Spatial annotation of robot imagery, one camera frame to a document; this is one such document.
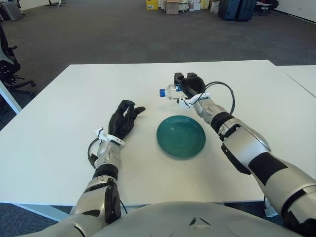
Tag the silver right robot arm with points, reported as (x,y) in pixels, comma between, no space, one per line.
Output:
(244,148)

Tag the clear bottle with blue cap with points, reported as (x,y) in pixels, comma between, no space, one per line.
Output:
(172,91)

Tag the background desk with chair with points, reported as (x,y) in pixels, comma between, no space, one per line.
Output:
(266,7)

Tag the yellow box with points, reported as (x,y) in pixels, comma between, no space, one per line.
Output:
(152,5)

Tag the white plastic bag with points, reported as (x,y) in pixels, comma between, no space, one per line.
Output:
(214,8)

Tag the green round plate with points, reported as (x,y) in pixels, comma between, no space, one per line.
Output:
(181,140)

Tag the white side desk frame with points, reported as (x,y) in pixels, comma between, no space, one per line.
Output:
(10,97)

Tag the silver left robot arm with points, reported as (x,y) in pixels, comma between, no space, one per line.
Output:
(91,197)

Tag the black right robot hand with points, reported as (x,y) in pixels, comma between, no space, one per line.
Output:
(195,86)

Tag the grey robot torso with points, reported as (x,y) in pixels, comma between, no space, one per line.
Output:
(172,219)

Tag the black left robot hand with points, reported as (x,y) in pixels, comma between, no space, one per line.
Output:
(121,122)

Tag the dark navy suitcase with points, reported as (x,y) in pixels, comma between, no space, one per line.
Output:
(246,10)

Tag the stack of white boxes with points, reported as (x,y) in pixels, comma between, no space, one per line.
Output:
(197,4)

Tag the background desk legs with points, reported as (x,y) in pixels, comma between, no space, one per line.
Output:
(55,2)

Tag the black office chair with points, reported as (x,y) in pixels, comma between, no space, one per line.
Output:
(7,69)

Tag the brown cardboard box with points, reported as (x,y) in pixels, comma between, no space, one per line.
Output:
(172,8)

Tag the grey metal cabinet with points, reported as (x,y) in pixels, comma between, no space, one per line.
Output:
(12,11)

